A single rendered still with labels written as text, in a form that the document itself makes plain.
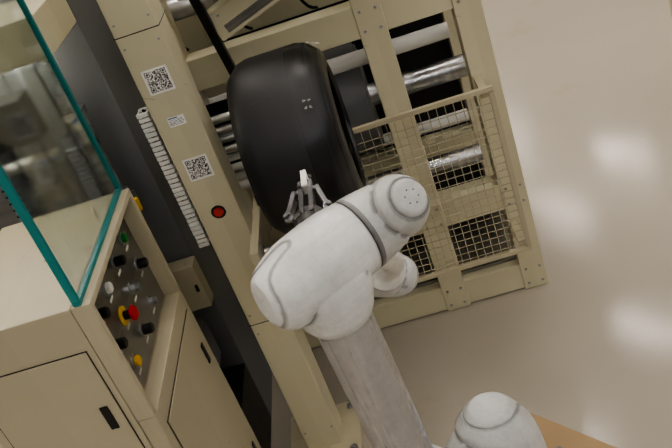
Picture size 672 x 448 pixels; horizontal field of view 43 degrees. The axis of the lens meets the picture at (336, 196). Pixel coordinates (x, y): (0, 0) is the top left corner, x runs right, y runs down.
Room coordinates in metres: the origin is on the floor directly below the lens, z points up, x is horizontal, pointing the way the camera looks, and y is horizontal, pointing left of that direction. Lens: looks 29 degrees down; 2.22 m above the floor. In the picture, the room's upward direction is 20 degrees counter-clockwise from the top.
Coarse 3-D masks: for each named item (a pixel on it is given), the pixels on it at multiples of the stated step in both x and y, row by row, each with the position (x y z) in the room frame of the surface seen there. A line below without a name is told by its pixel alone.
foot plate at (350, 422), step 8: (344, 408) 2.44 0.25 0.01; (352, 408) 2.42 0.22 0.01; (344, 416) 2.40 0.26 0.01; (352, 416) 2.38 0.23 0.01; (296, 424) 2.45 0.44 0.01; (344, 424) 2.36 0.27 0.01; (352, 424) 2.34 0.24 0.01; (296, 432) 2.41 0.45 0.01; (344, 432) 2.32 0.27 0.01; (352, 432) 2.30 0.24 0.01; (360, 432) 2.29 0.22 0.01; (296, 440) 2.37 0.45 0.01; (304, 440) 2.35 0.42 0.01; (344, 440) 2.28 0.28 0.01; (352, 440) 2.27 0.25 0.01; (360, 440) 2.25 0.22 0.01
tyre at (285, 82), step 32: (256, 64) 2.31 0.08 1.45; (288, 64) 2.24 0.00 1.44; (320, 64) 2.25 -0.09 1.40; (256, 96) 2.19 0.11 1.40; (288, 96) 2.15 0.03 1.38; (320, 96) 2.14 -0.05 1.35; (256, 128) 2.12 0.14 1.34; (288, 128) 2.10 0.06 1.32; (320, 128) 2.08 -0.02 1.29; (256, 160) 2.09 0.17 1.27; (288, 160) 2.07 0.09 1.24; (320, 160) 2.05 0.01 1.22; (352, 160) 2.12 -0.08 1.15; (256, 192) 2.10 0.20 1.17; (288, 192) 2.06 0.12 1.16; (288, 224) 2.10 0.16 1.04
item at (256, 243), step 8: (256, 208) 2.43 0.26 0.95; (256, 216) 2.38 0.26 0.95; (264, 216) 2.43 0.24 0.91; (256, 224) 2.33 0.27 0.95; (264, 224) 2.39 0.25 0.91; (256, 232) 2.28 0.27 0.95; (264, 232) 2.34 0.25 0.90; (256, 240) 2.23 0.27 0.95; (264, 240) 2.30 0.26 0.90; (256, 248) 2.19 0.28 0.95; (256, 256) 2.16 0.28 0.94; (256, 264) 2.16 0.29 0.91
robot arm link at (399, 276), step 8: (400, 256) 1.48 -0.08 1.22; (392, 264) 1.46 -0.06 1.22; (400, 264) 1.48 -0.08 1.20; (408, 264) 1.60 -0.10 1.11; (376, 272) 1.54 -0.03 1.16; (384, 272) 1.51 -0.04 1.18; (392, 272) 1.49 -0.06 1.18; (400, 272) 1.51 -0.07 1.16; (408, 272) 1.58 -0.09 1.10; (416, 272) 1.60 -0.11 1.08; (376, 280) 1.54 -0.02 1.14; (384, 280) 1.53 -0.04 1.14; (392, 280) 1.54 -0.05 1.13; (400, 280) 1.55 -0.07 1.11; (408, 280) 1.57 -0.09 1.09; (416, 280) 1.59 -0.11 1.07; (376, 288) 1.54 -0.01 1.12; (384, 288) 1.54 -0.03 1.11; (392, 288) 1.54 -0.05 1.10; (400, 288) 1.57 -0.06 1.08; (408, 288) 1.57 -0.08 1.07; (376, 296) 1.59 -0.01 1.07; (384, 296) 1.57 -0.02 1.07; (392, 296) 1.58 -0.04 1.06
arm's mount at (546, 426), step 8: (536, 416) 1.40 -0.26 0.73; (544, 424) 1.37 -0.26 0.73; (552, 424) 1.36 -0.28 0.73; (544, 432) 1.35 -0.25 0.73; (552, 432) 1.34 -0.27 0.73; (560, 432) 1.33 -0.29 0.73; (568, 432) 1.32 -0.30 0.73; (576, 432) 1.31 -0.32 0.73; (552, 440) 1.32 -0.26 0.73; (560, 440) 1.31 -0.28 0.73; (568, 440) 1.30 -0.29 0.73; (576, 440) 1.29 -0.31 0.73; (584, 440) 1.28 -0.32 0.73; (592, 440) 1.27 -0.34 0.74
